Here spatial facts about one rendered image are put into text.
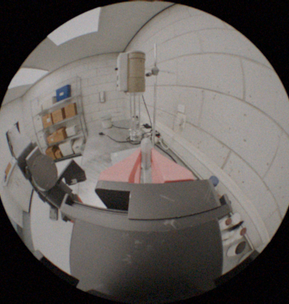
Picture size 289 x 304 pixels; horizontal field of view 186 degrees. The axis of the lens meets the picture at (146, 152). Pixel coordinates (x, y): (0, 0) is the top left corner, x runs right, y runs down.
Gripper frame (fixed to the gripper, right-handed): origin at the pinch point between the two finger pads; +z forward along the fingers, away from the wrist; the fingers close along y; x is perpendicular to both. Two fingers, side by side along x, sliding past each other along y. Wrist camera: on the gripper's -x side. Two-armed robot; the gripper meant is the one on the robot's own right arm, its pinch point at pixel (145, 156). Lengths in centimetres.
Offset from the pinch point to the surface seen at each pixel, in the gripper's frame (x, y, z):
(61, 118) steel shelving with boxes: 18, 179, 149
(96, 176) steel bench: 32.3, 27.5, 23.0
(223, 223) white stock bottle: 25.7, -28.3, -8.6
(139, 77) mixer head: -13.5, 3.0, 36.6
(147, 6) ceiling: -122, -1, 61
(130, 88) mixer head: -8.6, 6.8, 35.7
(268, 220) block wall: 18, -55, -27
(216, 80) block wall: -18.3, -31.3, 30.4
